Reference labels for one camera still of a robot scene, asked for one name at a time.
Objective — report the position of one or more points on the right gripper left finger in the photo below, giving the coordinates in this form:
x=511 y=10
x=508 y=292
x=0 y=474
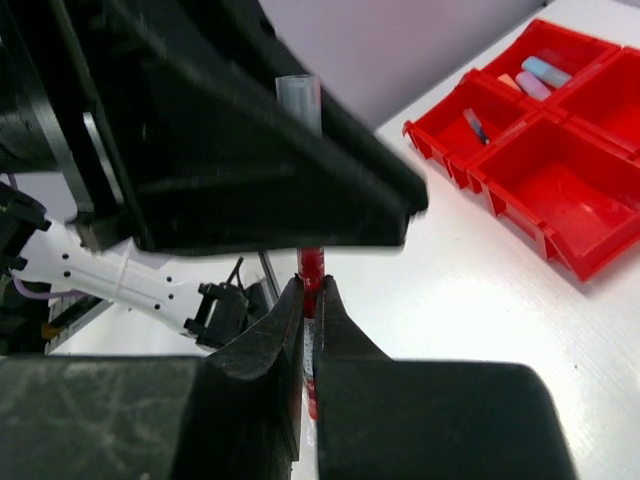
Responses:
x=234 y=414

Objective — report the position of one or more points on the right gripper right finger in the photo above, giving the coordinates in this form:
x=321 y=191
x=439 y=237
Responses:
x=380 y=418

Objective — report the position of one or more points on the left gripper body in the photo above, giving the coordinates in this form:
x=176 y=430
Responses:
x=73 y=100

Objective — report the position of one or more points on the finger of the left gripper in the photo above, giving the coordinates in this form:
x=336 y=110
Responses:
x=223 y=167

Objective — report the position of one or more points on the clear pen cap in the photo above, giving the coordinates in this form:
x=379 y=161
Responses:
x=300 y=95

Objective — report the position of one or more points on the red pen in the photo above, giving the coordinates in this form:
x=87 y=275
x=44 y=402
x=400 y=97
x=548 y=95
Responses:
x=311 y=270

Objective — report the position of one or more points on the blue pen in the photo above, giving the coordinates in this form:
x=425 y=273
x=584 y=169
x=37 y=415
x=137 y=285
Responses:
x=475 y=124

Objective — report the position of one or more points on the pink highlighter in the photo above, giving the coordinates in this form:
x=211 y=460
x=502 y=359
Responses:
x=532 y=86

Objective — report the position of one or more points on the blue highlighter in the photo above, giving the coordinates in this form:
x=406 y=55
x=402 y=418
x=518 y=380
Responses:
x=546 y=72

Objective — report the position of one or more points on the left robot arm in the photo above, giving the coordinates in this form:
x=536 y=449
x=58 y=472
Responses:
x=165 y=120

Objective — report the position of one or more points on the orange highlighter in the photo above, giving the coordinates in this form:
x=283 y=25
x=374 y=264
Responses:
x=509 y=81

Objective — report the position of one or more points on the red compartment bin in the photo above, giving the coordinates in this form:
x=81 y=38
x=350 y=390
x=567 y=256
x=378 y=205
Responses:
x=564 y=170

